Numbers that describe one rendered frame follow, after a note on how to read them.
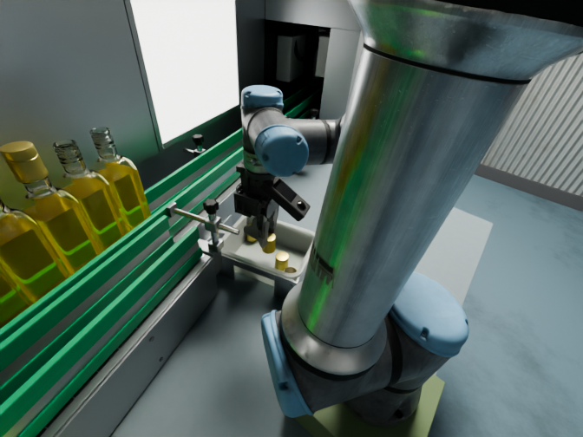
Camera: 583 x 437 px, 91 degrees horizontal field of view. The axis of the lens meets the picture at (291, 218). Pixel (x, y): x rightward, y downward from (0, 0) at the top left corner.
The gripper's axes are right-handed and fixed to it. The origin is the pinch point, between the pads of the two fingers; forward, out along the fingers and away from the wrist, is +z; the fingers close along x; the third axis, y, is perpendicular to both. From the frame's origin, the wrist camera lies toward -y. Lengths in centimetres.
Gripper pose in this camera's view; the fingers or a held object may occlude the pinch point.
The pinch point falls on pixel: (268, 238)
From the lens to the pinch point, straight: 72.3
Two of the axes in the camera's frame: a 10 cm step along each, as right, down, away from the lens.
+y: -9.3, -2.7, 2.3
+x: -3.5, 5.7, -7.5
